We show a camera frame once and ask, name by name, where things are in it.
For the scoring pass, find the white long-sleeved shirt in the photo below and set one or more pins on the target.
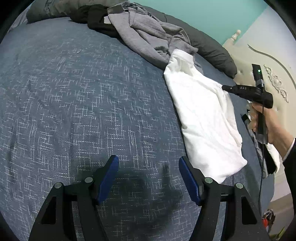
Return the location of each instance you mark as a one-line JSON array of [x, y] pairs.
[[205, 120]]

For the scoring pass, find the red and black floor item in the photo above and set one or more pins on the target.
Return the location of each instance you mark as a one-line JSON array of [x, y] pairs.
[[269, 220]]

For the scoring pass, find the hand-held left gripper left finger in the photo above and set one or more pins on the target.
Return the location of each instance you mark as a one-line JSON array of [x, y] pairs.
[[107, 180]]

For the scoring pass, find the person's right forearm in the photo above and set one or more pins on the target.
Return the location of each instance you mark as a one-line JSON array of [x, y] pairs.
[[290, 180]]

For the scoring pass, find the person's right hand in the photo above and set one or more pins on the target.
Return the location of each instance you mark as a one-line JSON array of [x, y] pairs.
[[275, 129]]

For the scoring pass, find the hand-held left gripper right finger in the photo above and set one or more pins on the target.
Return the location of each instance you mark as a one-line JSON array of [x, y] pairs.
[[188, 180]]

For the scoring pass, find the cream tufted headboard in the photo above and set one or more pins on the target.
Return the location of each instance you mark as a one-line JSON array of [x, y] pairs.
[[277, 67]]

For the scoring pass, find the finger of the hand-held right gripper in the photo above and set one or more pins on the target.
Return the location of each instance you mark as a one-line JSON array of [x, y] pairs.
[[230, 88]]

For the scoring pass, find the dark grey duvet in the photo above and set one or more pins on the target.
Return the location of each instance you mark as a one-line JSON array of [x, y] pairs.
[[215, 55]]

